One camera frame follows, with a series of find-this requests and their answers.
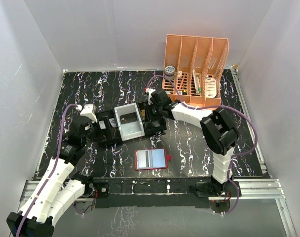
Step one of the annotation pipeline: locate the small round jar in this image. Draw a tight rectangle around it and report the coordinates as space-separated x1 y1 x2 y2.
164 66 176 81

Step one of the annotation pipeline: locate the orange plastic file organizer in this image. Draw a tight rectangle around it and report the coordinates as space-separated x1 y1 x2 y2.
162 35 229 107

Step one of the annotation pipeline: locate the white label packet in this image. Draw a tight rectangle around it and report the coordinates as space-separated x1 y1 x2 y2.
205 77 217 98

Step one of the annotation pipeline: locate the white striped credit card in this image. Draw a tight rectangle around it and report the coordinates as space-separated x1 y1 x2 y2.
136 150 152 169

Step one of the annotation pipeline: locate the red leather card holder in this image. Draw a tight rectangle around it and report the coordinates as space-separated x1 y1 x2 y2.
135 149 172 170

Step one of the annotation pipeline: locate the black open tray box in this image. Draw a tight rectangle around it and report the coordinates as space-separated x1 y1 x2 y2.
138 101 167 136

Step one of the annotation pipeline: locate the grey plastic tray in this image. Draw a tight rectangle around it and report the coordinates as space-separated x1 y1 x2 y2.
114 103 145 141

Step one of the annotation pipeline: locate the white VIP card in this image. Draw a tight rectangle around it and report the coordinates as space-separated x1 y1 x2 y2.
109 118 117 128

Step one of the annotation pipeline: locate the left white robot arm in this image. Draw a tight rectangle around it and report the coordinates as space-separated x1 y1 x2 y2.
6 104 121 237

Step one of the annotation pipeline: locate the black front mounting rail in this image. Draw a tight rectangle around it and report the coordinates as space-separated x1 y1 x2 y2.
93 177 212 208

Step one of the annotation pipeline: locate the black card in grey tray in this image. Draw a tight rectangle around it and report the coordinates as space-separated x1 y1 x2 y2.
120 112 138 124

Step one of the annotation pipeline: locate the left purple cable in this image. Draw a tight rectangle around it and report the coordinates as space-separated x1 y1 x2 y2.
15 104 83 237

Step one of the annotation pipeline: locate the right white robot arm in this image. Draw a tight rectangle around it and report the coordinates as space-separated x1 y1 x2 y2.
145 88 239 184

